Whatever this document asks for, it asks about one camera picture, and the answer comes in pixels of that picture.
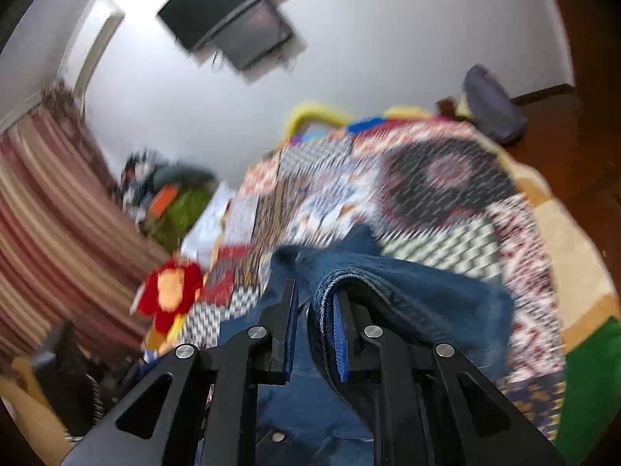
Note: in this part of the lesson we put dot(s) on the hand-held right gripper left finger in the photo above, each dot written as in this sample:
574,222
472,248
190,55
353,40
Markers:
291,335

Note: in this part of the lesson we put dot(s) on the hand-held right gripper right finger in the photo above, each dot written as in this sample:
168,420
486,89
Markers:
341,344

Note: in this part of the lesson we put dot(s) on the blue denim jeans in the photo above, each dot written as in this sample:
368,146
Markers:
427,291

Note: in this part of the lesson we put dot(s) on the red and yellow plush toy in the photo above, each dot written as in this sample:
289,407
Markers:
165,286

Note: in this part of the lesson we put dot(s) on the white pillow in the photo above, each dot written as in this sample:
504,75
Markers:
206,228

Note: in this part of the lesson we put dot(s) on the green cloth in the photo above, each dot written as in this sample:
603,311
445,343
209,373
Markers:
187,216

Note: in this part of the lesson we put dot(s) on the orange cloth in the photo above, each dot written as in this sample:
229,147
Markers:
162,200

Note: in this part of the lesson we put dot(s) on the patchwork printed quilt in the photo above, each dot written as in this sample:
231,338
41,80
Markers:
436,179

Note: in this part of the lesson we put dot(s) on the dark grey plush toy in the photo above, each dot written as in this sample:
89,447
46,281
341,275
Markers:
187,173

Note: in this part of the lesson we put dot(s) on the black chair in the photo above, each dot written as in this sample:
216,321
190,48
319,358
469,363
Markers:
63,378

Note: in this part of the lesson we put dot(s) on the beige and green rug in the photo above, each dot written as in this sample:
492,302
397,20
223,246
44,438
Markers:
567,252

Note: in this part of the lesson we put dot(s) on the red striped curtain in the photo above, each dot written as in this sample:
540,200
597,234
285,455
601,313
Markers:
48,204

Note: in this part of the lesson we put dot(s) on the yellow tube frame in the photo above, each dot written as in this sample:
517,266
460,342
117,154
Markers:
310,109

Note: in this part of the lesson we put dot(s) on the black wall television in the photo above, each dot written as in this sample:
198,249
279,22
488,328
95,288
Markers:
218,9

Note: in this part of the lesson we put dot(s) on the white door frame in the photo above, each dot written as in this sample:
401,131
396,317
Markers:
99,43

